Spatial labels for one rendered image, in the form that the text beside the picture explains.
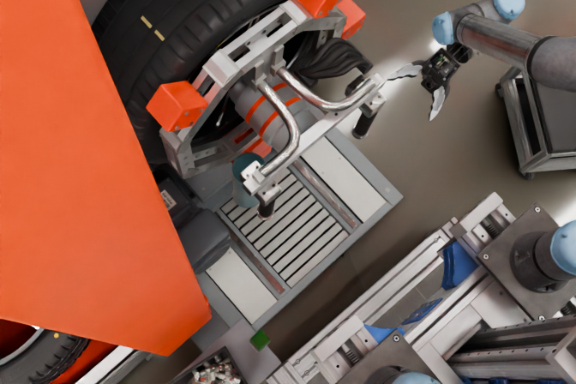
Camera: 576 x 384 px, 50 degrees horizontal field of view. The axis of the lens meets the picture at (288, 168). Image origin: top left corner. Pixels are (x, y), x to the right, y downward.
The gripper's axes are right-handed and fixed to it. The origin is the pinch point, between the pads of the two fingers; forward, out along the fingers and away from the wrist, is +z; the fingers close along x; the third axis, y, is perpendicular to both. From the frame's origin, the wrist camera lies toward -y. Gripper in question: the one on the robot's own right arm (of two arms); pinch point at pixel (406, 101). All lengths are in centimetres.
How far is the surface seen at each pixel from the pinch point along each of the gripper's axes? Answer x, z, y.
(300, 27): -26.0, 16.2, 24.1
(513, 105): 25, -65, -73
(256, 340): 16, 68, -16
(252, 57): -27.3, 29.3, 25.6
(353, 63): -13.5, 10.5, 17.3
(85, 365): -13, 110, -55
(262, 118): -20.9, 31.2, 3.8
